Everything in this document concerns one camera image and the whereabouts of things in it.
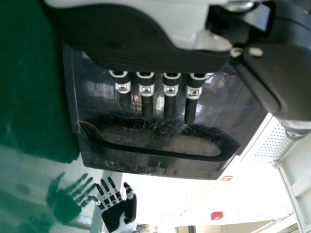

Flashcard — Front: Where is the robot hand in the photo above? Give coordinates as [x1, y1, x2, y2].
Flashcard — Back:
[40, 0, 311, 138]
[86, 176, 138, 233]

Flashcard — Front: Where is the black oven with glass door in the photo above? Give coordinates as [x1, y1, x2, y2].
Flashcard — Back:
[62, 41, 268, 181]

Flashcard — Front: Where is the white perforated cable duct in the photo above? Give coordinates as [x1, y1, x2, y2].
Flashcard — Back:
[239, 113, 301, 168]

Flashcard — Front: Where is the white metal cabinet frame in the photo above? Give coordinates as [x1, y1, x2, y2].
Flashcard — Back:
[271, 132, 311, 233]

